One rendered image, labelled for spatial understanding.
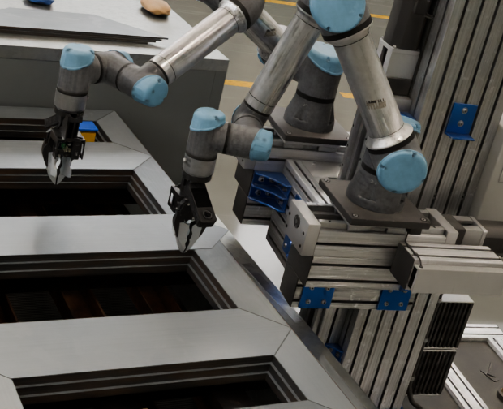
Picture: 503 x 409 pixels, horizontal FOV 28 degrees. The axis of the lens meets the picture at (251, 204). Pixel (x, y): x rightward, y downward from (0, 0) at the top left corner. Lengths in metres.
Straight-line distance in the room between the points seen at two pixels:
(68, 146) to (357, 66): 0.73
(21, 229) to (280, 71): 0.72
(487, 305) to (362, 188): 2.17
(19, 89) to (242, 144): 1.03
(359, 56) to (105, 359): 0.85
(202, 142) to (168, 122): 1.04
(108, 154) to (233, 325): 0.87
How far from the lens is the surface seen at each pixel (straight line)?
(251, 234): 4.61
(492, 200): 2.89
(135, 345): 2.11
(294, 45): 2.40
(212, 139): 2.34
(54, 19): 3.35
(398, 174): 2.36
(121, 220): 2.57
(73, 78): 2.44
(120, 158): 2.92
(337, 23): 2.22
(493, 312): 4.60
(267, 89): 2.43
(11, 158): 2.81
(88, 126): 3.05
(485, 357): 3.80
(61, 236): 2.45
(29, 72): 3.16
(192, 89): 3.37
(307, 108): 2.94
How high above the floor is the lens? 2.03
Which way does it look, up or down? 24 degrees down
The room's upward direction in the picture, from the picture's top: 14 degrees clockwise
